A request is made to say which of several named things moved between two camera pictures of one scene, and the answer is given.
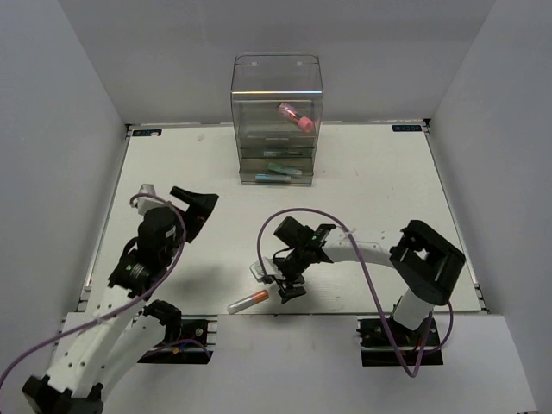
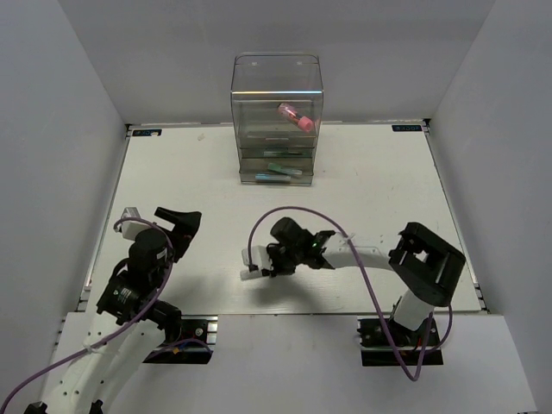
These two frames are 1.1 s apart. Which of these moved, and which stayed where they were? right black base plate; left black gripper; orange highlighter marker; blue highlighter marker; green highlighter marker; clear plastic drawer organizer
Moved: orange highlighter marker; left black gripper
Stayed: right black base plate; blue highlighter marker; green highlighter marker; clear plastic drawer organizer
